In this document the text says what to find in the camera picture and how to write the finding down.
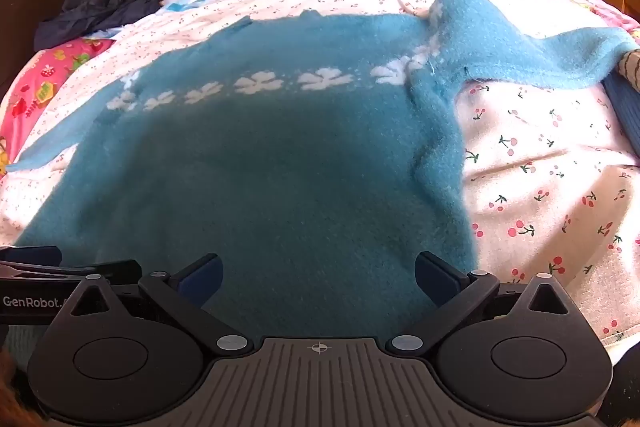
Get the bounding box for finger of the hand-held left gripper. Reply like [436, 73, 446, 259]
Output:
[0, 246, 143, 286]

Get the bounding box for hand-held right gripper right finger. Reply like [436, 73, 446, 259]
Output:
[387, 251, 576, 355]

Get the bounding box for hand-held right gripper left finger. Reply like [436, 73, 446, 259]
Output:
[62, 253, 253, 356]

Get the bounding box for blue sweater with white flowers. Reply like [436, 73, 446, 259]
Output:
[5, 0, 637, 343]

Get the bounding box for person's left forearm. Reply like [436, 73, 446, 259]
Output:
[0, 342, 36, 427]

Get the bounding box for dark navy clothes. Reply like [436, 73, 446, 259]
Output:
[34, 0, 168, 45]

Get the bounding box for white cherry print blanket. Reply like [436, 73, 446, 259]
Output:
[0, 0, 640, 348]

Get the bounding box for dark blue knit garment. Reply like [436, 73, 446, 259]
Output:
[602, 72, 640, 162]

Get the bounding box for beige striped knit sweater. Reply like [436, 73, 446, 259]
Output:
[617, 49, 640, 94]

